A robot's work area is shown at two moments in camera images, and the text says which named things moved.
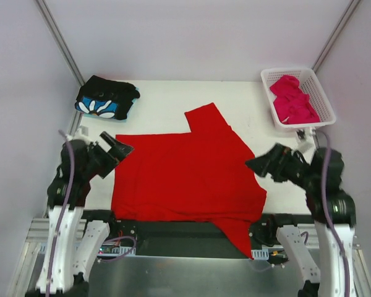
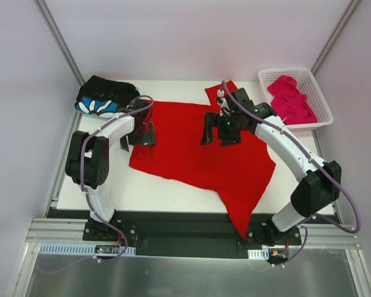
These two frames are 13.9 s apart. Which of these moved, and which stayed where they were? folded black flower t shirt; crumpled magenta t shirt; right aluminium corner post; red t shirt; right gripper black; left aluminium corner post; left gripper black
Moved: red t shirt; right gripper black; left gripper black
Stayed: right aluminium corner post; crumpled magenta t shirt; folded black flower t shirt; left aluminium corner post
